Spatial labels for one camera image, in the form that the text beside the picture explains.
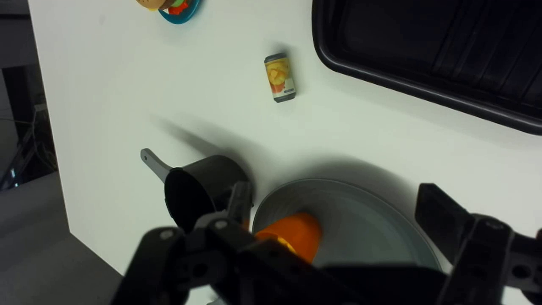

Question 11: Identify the orange plastic cup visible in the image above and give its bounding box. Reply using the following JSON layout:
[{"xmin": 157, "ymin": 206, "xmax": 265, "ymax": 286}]
[{"xmin": 255, "ymin": 210, "xmax": 326, "ymax": 264}]

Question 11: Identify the grey round plate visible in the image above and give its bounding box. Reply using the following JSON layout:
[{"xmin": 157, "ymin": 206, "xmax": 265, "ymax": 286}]
[{"xmin": 251, "ymin": 176, "xmax": 446, "ymax": 284}]

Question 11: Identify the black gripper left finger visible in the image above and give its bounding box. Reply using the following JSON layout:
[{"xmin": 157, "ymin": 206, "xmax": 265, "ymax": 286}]
[{"xmin": 226, "ymin": 179, "xmax": 255, "ymax": 227}]

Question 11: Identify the black pot with grey handle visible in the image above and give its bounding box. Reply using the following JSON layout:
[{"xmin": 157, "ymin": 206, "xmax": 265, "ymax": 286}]
[{"xmin": 140, "ymin": 147, "xmax": 255, "ymax": 234}]

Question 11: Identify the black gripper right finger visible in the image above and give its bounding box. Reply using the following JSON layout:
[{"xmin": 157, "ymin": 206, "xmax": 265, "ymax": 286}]
[{"xmin": 416, "ymin": 181, "xmax": 478, "ymax": 264}]

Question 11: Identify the small teal saucer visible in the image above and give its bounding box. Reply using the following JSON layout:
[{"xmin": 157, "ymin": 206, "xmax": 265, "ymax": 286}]
[{"xmin": 158, "ymin": 0, "xmax": 207, "ymax": 27}]

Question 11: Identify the toy hamburger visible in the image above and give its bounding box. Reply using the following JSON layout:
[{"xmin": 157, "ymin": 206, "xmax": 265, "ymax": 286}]
[{"xmin": 135, "ymin": 0, "xmax": 174, "ymax": 13}]

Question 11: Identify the small brown cork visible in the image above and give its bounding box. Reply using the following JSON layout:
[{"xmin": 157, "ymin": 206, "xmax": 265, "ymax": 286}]
[{"xmin": 263, "ymin": 51, "xmax": 299, "ymax": 105}]

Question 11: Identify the black rectangular ridged tray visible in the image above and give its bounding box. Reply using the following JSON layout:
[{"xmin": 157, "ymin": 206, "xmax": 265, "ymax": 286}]
[{"xmin": 311, "ymin": 0, "xmax": 542, "ymax": 135}]

